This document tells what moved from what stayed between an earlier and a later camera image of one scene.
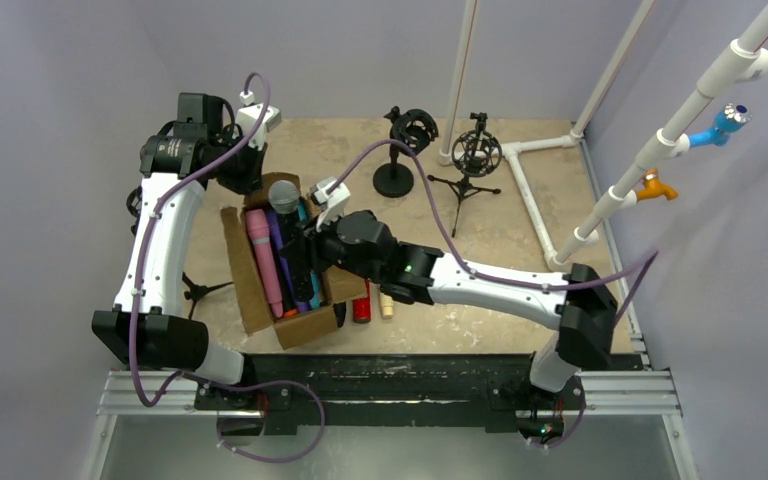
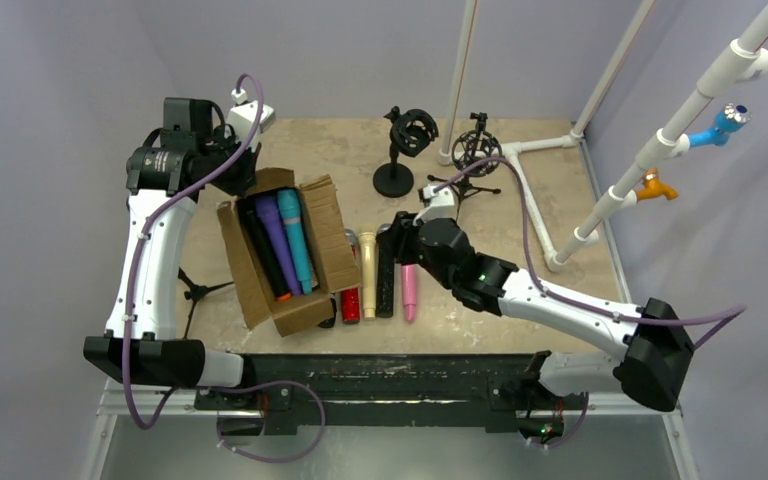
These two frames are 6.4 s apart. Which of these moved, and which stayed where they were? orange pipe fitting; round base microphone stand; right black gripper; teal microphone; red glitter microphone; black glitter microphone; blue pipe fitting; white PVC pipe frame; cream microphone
Moved: black glitter microphone; cream microphone; red glitter microphone; teal microphone; right black gripper
Stayed: round base microphone stand; orange pipe fitting; blue pipe fitting; white PVC pipe frame
